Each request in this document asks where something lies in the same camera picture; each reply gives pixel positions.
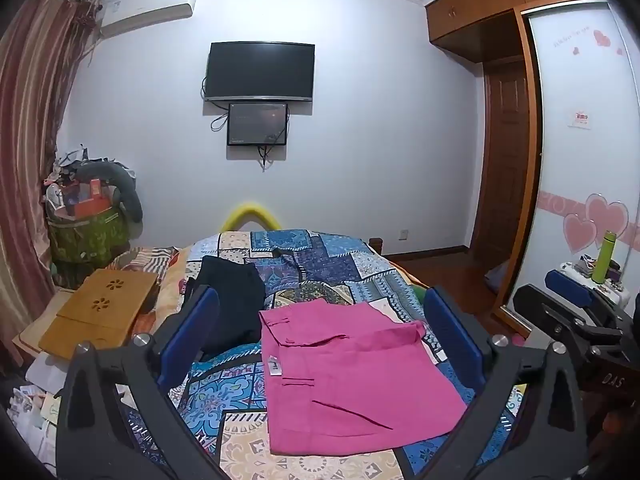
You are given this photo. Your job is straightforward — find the green storage bag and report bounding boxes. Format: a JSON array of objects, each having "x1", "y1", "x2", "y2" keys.
[{"x1": 46, "y1": 185, "x2": 133, "y2": 265}]

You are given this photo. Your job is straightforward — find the striped cloth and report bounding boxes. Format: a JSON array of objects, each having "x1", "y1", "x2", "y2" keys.
[{"x1": 107, "y1": 246, "x2": 179, "y2": 287}]

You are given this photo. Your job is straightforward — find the patchwork printed blanket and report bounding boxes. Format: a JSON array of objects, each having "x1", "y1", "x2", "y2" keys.
[{"x1": 115, "y1": 229, "x2": 532, "y2": 480}]

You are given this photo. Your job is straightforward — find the white air conditioner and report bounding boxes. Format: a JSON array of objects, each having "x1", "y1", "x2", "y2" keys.
[{"x1": 97, "y1": 0, "x2": 200, "y2": 39}]

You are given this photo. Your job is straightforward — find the pile of papers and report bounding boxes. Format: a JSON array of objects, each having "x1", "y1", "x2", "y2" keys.
[{"x1": 7, "y1": 350, "x2": 128, "y2": 467}]

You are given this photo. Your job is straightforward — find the pink pants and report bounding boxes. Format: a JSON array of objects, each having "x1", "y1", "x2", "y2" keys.
[{"x1": 258, "y1": 299, "x2": 468, "y2": 457}]

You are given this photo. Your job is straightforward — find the wooden overhead cabinet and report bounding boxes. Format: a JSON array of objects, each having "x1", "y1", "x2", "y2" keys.
[{"x1": 424, "y1": 0, "x2": 607, "y2": 64}]

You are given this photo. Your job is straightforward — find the striped pink curtain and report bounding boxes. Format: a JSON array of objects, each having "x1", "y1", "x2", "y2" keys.
[{"x1": 0, "y1": 0, "x2": 101, "y2": 376}]

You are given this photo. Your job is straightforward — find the red box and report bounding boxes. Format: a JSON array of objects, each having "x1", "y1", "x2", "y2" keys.
[{"x1": 64, "y1": 179, "x2": 112, "y2": 219}]

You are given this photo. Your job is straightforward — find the grey neck pillow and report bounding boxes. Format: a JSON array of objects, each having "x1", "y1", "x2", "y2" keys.
[{"x1": 75, "y1": 161, "x2": 145, "y2": 224}]

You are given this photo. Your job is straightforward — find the yellow foam arch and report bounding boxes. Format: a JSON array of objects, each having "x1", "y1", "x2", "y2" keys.
[{"x1": 221, "y1": 202, "x2": 284, "y2": 234}]

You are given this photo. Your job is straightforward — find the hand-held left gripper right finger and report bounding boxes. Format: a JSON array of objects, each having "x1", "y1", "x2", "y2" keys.
[{"x1": 422, "y1": 286, "x2": 589, "y2": 480}]

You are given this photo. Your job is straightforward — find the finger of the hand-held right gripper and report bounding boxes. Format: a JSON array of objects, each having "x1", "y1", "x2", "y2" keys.
[
  {"x1": 545, "y1": 269, "x2": 632, "y2": 332},
  {"x1": 514, "y1": 284, "x2": 626, "y2": 357}
]

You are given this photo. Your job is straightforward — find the wooden lap desk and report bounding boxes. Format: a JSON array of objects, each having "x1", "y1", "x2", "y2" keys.
[{"x1": 38, "y1": 269, "x2": 160, "y2": 361}]

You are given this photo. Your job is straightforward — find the wooden room door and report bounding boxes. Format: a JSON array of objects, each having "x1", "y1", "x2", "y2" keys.
[{"x1": 470, "y1": 60, "x2": 532, "y2": 264}]

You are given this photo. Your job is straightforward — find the dark pants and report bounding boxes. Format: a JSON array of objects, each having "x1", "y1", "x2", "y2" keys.
[{"x1": 181, "y1": 255, "x2": 267, "y2": 361}]

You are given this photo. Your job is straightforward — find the black television cable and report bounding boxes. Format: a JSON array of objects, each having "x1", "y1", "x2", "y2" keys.
[{"x1": 201, "y1": 76, "x2": 231, "y2": 132}]

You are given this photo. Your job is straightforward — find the black wall television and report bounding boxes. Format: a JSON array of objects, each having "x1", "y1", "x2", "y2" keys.
[{"x1": 204, "y1": 42, "x2": 316, "y2": 103}]

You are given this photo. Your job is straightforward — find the small black wall monitor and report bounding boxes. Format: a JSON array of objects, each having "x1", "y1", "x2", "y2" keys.
[{"x1": 226, "y1": 102, "x2": 290, "y2": 147}]

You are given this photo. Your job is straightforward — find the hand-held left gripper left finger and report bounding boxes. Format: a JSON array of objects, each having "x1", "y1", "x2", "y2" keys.
[{"x1": 55, "y1": 286, "x2": 236, "y2": 480}]

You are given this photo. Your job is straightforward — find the green bottle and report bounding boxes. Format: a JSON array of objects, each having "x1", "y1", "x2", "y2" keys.
[{"x1": 591, "y1": 230, "x2": 619, "y2": 284}]

